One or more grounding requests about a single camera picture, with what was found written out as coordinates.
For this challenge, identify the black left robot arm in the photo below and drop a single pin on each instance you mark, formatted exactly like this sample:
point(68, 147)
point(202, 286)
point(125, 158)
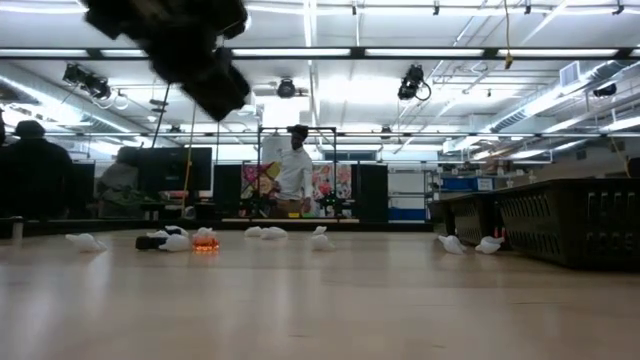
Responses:
point(150, 20)

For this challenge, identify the black monitor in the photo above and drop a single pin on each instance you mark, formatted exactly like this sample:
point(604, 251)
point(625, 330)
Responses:
point(175, 170)

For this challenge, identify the person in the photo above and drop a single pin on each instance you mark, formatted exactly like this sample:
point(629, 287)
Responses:
point(295, 175)
point(117, 185)
point(35, 170)

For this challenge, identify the colourful patchwork quilt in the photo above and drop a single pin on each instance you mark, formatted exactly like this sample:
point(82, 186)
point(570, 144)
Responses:
point(325, 185)

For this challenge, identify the black cabinet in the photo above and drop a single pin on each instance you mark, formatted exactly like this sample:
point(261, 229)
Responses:
point(372, 195)

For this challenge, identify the blue storage box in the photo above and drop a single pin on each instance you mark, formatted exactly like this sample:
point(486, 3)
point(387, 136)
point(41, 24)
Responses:
point(407, 214)

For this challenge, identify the blue storage bins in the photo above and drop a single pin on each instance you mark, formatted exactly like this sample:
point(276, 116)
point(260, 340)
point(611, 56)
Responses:
point(460, 184)

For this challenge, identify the black perforated plastic basket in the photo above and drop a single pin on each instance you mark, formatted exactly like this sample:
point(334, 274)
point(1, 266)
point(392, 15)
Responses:
point(447, 217)
point(480, 220)
point(575, 225)

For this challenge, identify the overhead rig light bar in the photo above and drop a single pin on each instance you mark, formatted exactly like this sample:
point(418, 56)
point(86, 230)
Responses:
point(490, 52)

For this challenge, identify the grey air vent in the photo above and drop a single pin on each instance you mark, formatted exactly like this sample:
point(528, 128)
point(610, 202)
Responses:
point(570, 75)

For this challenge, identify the black ceiling fixture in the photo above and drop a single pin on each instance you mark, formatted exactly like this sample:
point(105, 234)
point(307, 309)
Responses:
point(605, 91)

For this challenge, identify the black ceiling camera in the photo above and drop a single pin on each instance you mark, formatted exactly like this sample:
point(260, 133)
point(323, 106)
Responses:
point(411, 82)

